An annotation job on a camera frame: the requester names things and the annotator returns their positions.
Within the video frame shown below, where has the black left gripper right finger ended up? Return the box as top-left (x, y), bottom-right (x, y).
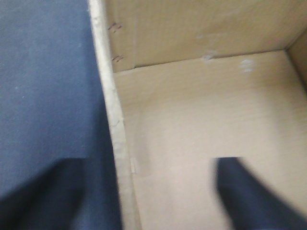
top-left (216, 157), bottom-right (307, 230)

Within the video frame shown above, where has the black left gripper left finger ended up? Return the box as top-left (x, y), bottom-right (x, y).
top-left (0, 158), bottom-right (86, 230)

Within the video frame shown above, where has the brown cardboard carton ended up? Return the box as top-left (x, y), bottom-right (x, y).
top-left (88, 0), bottom-right (307, 230)

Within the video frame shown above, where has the dark conveyor belt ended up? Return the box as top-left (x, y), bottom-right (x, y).
top-left (0, 0), bottom-right (122, 230)

